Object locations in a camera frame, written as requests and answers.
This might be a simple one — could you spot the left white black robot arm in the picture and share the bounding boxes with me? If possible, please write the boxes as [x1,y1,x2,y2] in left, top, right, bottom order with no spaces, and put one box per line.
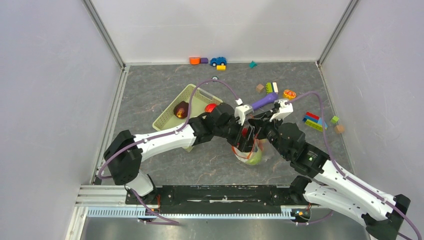
[98,103,254,204]

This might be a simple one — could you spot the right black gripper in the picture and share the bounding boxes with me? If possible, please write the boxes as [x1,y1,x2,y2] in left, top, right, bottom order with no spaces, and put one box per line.
[248,111,290,160]

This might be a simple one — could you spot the purple small block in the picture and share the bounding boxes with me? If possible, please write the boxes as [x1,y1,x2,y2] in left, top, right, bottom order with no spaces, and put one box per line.
[200,57,209,64]

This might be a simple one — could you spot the orange yellow round toy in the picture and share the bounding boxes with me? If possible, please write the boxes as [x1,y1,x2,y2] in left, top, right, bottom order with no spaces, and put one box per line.
[282,89,297,100]

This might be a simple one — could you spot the small green cube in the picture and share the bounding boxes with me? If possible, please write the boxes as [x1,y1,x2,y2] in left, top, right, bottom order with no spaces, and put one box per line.
[330,115,340,124]

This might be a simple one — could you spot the teal triangular block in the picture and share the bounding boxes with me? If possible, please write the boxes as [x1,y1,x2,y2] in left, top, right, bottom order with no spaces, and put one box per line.
[249,61,258,69]

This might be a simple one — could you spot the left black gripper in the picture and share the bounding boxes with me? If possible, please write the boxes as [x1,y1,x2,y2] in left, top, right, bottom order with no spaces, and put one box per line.
[213,115,257,153]

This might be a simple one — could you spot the green white toy bricks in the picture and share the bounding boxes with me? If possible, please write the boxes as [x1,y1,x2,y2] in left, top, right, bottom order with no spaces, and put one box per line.
[265,82,279,94]

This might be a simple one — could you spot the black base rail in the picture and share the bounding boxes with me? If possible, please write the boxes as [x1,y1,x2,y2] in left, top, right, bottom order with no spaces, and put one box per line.
[141,176,312,215]

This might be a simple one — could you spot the red toy apple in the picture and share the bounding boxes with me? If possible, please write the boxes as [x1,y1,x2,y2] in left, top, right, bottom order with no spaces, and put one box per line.
[204,103,217,113]

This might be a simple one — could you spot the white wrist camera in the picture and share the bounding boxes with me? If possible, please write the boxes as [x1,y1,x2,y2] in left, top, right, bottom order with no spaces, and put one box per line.
[269,98,294,122]
[234,98,254,126]

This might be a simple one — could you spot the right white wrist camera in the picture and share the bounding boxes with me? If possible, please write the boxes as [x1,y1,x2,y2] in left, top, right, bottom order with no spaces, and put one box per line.
[269,98,294,122]

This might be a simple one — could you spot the yellow toy brick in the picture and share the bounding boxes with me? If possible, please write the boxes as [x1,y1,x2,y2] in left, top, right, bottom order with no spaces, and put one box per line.
[216,65,226,71]

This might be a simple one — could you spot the brown wooden cube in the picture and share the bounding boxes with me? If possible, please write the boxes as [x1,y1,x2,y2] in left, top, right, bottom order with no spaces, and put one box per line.
[255,84,265,93]

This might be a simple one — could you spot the tan wooden cube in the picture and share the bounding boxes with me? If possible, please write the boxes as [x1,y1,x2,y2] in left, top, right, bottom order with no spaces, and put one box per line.
[334,124,345,134]

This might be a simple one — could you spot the light green plastic basket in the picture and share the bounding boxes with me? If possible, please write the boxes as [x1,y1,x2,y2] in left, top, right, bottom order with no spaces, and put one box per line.
[152,84,223,131]

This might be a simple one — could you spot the purple flashlight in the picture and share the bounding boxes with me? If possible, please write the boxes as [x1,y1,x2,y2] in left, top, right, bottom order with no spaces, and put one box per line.
[251,92,278,111]

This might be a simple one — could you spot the blue toy car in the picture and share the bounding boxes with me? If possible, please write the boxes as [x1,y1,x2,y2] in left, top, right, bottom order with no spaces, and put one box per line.
[209,56,227,67]

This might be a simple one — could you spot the multicolour brick stack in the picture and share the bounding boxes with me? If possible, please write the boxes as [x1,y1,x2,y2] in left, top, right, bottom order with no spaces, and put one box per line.
[302,111,328,132]

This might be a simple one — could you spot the orange half round block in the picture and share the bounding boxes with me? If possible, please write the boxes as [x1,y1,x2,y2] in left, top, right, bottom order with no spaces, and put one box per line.
[188,56,201,65]

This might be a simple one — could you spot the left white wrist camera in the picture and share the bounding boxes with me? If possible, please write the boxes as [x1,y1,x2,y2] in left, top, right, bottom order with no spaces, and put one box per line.
[234,98,254,126]

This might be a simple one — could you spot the green toy cabbage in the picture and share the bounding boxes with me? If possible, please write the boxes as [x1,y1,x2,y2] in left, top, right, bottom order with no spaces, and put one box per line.
[243,148,262,166]

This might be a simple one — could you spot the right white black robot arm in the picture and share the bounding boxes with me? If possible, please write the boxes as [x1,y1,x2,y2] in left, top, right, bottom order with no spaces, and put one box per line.
[248,116,411,240]

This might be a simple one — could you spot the dark brown toy fruit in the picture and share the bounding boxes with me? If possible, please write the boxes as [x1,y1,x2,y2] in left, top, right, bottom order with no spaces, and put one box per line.
[173,101,190,119]

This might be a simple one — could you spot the clear orange zip top bag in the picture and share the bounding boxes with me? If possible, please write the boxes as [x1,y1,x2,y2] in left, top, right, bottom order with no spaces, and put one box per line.
[231,138,275,164]

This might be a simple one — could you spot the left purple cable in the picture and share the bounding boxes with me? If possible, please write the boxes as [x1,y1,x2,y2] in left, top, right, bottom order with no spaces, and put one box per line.
[97,78,244,227]

